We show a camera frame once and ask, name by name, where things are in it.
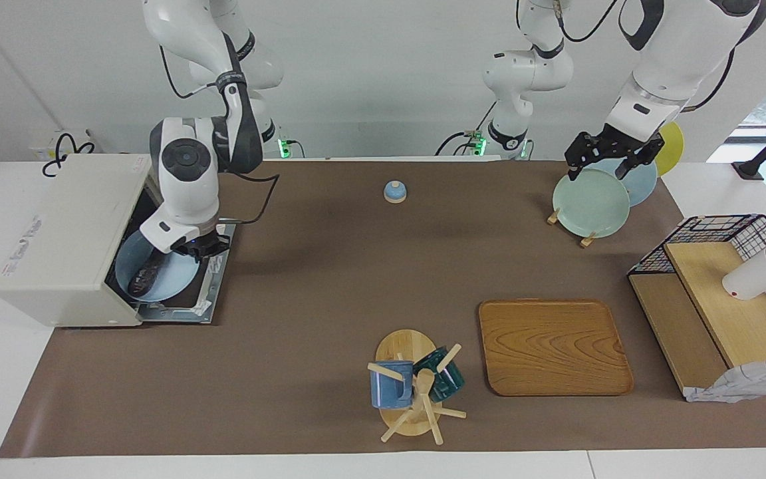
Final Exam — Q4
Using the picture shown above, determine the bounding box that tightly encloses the wooden serving tray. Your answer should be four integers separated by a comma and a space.
478, 299, 634, 397

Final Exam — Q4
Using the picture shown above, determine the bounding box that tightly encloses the pale green plate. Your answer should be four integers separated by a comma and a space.
552, 168, 631, 239

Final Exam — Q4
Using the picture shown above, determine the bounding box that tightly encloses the wooden mug tree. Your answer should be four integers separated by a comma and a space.
366, 329, 467, 445

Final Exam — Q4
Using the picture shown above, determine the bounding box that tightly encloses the stepped wooden shelf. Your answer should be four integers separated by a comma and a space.
628, 241, 766, 400

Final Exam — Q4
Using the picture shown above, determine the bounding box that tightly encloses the blue mug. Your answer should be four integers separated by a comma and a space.
370, 360, 415, 409

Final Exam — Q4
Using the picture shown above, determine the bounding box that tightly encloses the white patterned cloth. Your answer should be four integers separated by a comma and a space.
684, 358, 766, 404

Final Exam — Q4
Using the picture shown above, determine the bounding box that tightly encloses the glass oven door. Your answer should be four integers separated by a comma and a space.
137, 223, 237, 325

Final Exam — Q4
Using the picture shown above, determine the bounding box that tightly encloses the wooden plate rack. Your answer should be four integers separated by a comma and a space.
547, 208, 596, 249

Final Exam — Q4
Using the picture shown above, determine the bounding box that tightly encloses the yellow plate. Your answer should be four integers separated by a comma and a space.
656, 121, 685, 177

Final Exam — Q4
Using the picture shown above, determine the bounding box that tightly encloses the brown table mat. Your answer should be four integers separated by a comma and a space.
0, 160, 766, 458

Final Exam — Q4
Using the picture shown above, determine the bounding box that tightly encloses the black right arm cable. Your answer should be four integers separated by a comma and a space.
159, 45, 281, 224

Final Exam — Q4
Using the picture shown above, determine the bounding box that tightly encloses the small light blue plate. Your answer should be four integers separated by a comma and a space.
115, 230, 201, 303

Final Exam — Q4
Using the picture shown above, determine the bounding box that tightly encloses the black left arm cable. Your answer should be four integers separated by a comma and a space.
682, 48, 736, 112

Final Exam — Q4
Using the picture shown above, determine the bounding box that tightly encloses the large light blue plate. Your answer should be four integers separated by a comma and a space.
589, 156, 658, 207

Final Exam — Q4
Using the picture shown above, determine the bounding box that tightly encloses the dark green mug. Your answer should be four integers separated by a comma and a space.
413, 347, 466, 402

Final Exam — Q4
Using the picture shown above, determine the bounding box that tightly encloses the black left base cable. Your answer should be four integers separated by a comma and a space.
436, 100, 498, 158

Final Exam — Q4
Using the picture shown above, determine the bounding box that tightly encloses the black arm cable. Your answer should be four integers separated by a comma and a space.
159, 45, 281, 224
682, 48, 736, 112

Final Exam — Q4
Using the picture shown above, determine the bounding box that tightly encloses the black coiled power cord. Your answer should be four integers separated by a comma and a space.
42, 131, 96, 178

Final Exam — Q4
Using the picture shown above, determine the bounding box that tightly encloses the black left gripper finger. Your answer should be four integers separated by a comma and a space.
565, 133, 593, 182
616, 136, 664, 180

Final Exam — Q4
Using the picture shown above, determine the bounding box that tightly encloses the black wire basket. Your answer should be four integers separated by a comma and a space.
627, 214, 766, 353

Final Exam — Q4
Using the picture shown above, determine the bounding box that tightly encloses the beige toaster oven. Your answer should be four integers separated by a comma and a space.
0, 154, 237, 328

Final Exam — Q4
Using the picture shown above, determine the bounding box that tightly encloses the white cup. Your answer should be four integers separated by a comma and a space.
721, 247, 766, 301

